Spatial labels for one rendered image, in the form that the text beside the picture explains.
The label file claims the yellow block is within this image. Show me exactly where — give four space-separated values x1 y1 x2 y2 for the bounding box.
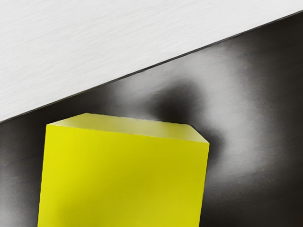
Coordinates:
37 113 210 227

